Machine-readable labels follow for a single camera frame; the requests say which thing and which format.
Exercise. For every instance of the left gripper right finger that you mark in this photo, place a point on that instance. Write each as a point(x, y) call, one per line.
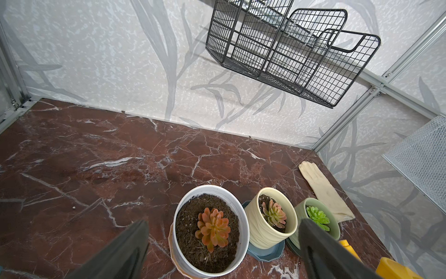
point(325, 258)

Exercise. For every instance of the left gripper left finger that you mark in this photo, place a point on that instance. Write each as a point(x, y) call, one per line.
point(123, 258)

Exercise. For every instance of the yellow plastic watering can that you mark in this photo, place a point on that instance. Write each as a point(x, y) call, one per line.
point(390, 269)

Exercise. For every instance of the green pot green succulent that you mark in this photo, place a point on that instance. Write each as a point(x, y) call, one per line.
point(319, 213)

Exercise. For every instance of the cream pot pink succulent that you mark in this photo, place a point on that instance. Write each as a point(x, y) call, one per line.
point(271, 218)

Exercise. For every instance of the white pot orange succulent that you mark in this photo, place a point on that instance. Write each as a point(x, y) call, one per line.
point(210, 232)

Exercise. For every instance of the dark green saucer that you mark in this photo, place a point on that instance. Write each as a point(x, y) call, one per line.
point(293, 247)

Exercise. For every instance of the pink saucer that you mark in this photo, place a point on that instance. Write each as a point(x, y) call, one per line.
point(172, 255)

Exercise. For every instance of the blue-grey saucer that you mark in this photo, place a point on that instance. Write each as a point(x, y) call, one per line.
point(263, 255)

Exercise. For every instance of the cream gardening glove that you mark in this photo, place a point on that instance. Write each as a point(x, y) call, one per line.
point(325, 192)

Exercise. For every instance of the white mesh basket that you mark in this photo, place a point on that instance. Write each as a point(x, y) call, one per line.
point(421, 159)

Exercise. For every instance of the black wire basket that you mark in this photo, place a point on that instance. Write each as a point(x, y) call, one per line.
point(306, 52)

